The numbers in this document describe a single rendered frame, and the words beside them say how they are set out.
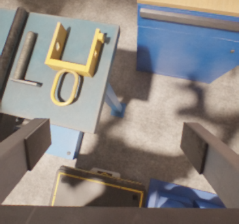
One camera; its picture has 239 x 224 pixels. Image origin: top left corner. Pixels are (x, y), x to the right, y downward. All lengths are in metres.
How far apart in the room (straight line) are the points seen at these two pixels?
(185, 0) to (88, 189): 1.32
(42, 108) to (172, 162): 1.31
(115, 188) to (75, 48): 1.04
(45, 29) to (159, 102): 1.21
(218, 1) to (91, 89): 0.68
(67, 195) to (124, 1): 1.94
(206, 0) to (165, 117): 1.04
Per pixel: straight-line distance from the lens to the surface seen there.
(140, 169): 1.68
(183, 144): 0.17
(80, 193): 1.46
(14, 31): 0.79
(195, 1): 0.94
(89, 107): 0.60
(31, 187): 1.99
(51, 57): 0.64
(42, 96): 0.68
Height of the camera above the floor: 1.64
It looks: 80 degrees down
